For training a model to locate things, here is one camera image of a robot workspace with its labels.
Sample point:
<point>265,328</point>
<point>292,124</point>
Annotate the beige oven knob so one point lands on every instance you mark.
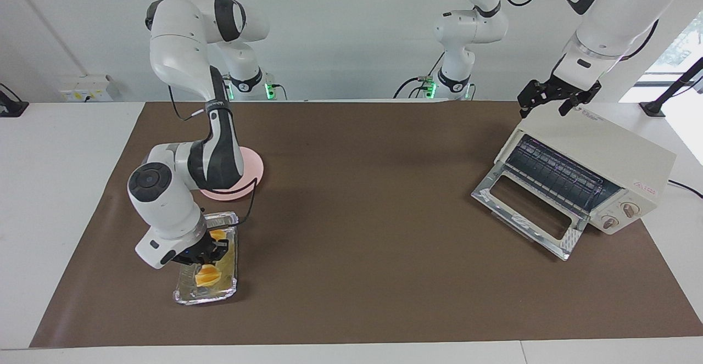
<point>630,209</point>
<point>609,222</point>

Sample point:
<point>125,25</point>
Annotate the aluminium foil tray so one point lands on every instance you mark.
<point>189,296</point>

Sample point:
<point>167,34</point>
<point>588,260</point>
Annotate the glass oven door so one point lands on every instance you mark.
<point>571,241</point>

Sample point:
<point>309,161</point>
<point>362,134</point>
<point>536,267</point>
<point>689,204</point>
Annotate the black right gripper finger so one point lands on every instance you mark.
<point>193,263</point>
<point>222,251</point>

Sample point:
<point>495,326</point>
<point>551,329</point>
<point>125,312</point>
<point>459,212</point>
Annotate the cream toaster oven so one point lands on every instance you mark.
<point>615,144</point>

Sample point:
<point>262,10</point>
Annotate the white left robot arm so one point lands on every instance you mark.
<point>620,18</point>

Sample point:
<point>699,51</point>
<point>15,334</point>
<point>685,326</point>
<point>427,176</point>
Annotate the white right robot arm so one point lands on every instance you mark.
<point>181,51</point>

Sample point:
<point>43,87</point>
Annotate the pink round plate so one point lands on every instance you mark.
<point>252,169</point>

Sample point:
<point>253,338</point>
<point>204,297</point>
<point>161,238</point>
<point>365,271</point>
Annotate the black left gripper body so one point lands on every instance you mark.
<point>565,90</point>

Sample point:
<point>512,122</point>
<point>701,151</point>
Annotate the yellow sliced bread loaf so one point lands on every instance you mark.
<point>206,277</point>

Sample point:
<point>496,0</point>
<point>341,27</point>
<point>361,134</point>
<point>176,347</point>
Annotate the black table clamp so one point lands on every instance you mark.
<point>11,106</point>

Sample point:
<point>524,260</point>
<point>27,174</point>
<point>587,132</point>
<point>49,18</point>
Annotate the black camera stand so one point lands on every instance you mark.
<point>675,87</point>

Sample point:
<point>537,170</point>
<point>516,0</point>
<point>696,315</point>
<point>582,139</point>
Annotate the brown table mat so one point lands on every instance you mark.
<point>384,243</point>

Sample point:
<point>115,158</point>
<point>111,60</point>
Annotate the bright window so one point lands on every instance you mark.
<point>678,51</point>

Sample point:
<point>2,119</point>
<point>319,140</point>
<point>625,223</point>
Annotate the white wall socket box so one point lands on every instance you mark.
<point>82,89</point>

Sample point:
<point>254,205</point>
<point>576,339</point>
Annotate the metal oven rack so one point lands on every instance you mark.
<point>549,169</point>

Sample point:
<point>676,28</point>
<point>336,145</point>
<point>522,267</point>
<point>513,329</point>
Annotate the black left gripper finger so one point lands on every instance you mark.
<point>524,107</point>
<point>567,107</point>

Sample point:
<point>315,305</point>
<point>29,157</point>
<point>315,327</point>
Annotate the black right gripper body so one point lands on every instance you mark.
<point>195,250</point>

